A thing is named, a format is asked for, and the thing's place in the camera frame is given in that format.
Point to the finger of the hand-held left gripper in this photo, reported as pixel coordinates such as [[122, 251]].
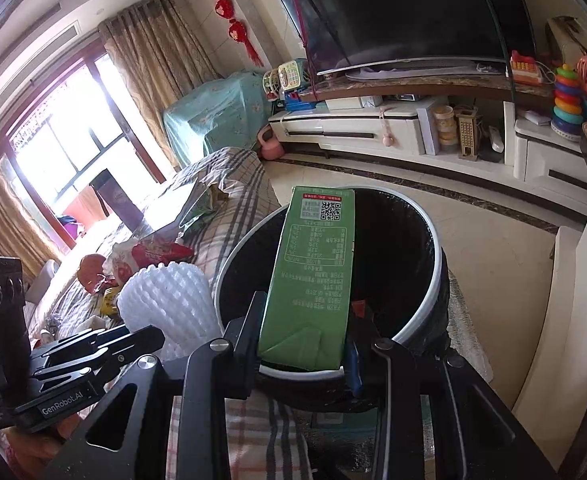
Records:
[[133, 341], [73, 374]]

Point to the stacked yellow containers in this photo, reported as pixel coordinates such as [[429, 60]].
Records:
[[444, 127]]

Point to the window with red frame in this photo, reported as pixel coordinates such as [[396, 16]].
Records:
[[68, 135]]

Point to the black flat television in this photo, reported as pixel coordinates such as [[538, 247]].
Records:
[[403, 10]]

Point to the yellow wrapper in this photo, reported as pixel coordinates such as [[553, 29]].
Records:
[[110, 302]]

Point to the dark chair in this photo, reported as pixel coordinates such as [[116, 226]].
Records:
[[118, 200]]

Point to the red hanging knot decoration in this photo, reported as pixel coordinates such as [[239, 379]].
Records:
[[226, 7]]

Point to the white red plastic bag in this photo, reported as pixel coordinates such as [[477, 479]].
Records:
[[148, 260]]

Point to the white remote control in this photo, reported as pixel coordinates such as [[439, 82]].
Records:
[[496, 140]]

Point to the wooden house-shaped box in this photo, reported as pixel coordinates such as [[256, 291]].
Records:
[[468, 135]]

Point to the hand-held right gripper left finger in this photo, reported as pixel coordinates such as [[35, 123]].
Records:
[[246, 342]]

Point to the green drink carton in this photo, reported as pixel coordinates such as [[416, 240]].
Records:
[[313, 280]]

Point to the pink kettlebell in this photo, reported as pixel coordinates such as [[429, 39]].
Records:
[[269, 146]]

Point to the white foam fruit net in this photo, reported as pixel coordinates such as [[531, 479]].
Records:
[[166, 300]]

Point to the white television stand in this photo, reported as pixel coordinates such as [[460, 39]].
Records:
[[353, 127]]

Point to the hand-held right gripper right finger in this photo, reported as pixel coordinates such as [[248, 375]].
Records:
[[356, 371]]

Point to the small red scrap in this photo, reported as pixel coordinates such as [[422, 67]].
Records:
[[358, 309]]

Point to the illustrated book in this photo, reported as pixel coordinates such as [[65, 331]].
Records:
[[166, 210]]

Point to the beige patterned curtain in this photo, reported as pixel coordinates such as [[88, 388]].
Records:
[[3, 215], [161, 70]]

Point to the red toy telephone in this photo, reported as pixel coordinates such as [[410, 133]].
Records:
[[526, 70]]

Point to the orange round wrapper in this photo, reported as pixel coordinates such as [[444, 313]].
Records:
[[92, 272]]

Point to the toy cash register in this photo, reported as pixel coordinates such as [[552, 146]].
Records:
[[291, 82]]

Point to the plaid blanket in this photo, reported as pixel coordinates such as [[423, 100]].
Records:
[[233, 190]]

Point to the teal floral furniture cover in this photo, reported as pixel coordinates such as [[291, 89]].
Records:
[[213, 110]]

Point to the green snack bag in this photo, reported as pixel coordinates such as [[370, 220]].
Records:
[[201, 207]]

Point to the black bin with white rim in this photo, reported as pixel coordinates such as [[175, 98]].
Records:
[[403, 270]]

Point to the white upright box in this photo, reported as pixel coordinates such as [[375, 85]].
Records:
[[428, 125]]

